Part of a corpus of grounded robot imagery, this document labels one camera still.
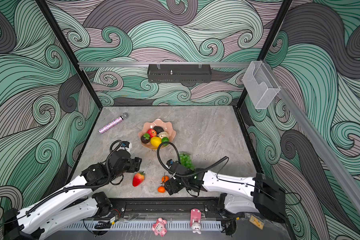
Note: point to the pink glitter microphone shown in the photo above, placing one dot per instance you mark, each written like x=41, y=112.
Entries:
x=113, y=123

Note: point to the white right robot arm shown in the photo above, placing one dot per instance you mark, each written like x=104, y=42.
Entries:
x=259, y=194

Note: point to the orange fake tangerine upper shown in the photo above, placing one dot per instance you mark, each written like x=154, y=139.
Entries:
x=165, y=178

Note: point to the red fake strawberry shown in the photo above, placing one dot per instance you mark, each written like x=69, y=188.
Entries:
x=138, y=179

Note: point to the dark fake avocado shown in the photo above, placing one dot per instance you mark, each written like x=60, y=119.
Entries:
x=158, y=129

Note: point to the black perforated wall tray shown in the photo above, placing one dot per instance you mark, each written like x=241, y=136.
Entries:
x=184, y=73

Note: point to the black corner frame post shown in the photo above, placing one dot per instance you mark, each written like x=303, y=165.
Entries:
x=43, y=6
x=275, y=27

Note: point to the pink toy figure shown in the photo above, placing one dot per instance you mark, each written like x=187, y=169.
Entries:
x=159, y=227

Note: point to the beige fake pear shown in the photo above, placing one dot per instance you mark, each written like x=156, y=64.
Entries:
x=163, y=134

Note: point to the dark brown fake fig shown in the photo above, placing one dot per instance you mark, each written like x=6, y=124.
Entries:
x=145, y=138

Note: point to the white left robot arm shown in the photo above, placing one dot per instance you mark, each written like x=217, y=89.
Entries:
x=76, y=201

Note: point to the grey aluminium rail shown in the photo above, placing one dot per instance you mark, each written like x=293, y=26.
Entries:
x=126, y=64
x=325, y=152

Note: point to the clear plastic wall box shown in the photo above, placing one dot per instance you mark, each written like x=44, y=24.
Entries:
x=261, y=84

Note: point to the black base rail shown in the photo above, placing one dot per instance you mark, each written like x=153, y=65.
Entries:
x=212, y=207

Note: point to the orange fake tangerine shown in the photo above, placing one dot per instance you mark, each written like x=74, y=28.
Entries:
x=161, y=189
x=165, y=178

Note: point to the grey aluminium rail right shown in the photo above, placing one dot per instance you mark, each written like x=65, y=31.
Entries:
x=325, y=152

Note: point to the green fake grape bunch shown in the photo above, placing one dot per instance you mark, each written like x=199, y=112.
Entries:
x=186, y=161

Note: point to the orange fake tangerine lower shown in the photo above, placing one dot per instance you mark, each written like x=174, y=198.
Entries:
x=161, y=189

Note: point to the pink and white bunny toy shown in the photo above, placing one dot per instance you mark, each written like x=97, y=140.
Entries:
x=195, y=221

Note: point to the yellow label tag right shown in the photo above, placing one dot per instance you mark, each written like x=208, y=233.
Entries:
x=256, y=222

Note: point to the grey aluminium rail back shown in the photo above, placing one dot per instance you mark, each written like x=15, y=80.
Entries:
x=126, y=64

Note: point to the yellow fake lemon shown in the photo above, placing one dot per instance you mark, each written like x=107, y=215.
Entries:
x=155, y=141

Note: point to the black corner frame post right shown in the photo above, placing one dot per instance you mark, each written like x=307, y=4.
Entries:
x=275, y=27

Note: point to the red fake apple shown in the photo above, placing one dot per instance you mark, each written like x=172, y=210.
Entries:
x=152, y=133

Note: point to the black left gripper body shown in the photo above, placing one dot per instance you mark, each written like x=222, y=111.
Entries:
x=132, y=166

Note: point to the black corner frame post left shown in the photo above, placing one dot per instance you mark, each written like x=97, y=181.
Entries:
x=43, y=6

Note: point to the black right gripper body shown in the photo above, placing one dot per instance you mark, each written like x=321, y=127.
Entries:
x=175, y=185

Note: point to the green fake lime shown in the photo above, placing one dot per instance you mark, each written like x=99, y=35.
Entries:
x=164, y=140

